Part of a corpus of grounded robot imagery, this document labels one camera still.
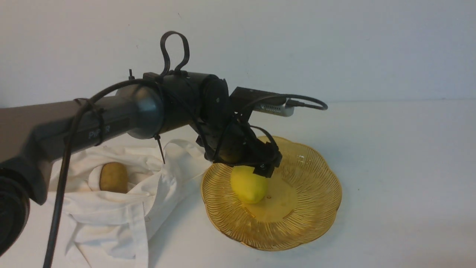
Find yellow lemon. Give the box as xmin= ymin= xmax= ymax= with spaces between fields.
xmin=231 ymin=166 xmax=268 ymax=204

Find black cable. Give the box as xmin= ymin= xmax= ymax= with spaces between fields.
xmin=43 ymin=79 xmax=160 ymax=268

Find brown potato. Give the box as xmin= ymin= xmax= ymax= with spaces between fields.
xmin=100 ymin=162 xmax=129 ymax=194

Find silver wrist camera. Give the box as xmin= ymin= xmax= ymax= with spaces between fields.
xmin=229 ymin=87 xmax=294 ymax=119

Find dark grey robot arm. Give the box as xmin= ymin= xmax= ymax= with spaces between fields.
xmin=1 ymin=71 xmax=282 ymax=254

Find white cloth bag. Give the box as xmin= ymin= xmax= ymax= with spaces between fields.
xmin=61 ymin=139 xmax=211 ymax=268

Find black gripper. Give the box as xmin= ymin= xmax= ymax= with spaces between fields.
xmin=196 ymin=118 xmax=282 ymax=178

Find amber ribbed glass plate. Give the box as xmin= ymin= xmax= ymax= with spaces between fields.
xmin=201 ymin=136 xmax=342 ymax=251

